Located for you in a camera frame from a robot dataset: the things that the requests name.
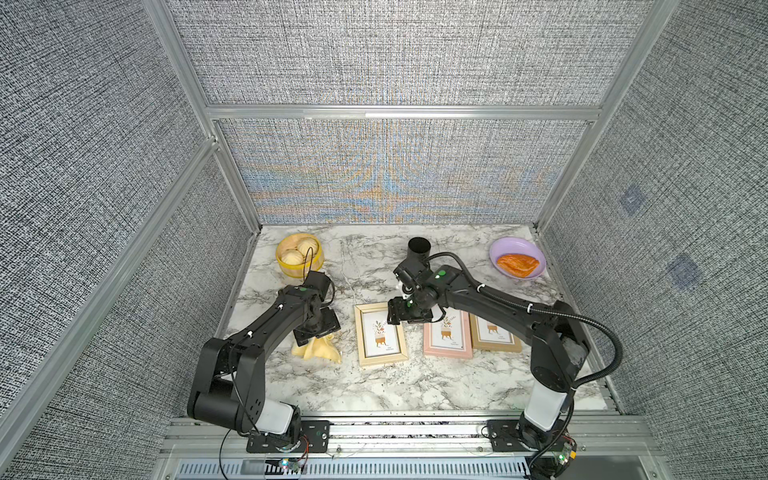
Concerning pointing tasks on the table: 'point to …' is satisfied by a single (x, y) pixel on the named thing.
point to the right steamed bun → (304, 244)
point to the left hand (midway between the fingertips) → (330, 329)
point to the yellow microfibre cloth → (321, 347)
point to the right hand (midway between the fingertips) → (394, 313)
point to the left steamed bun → (292, 257)
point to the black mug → (418, 248)
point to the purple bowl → (517, 245)
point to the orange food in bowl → (517, 265)
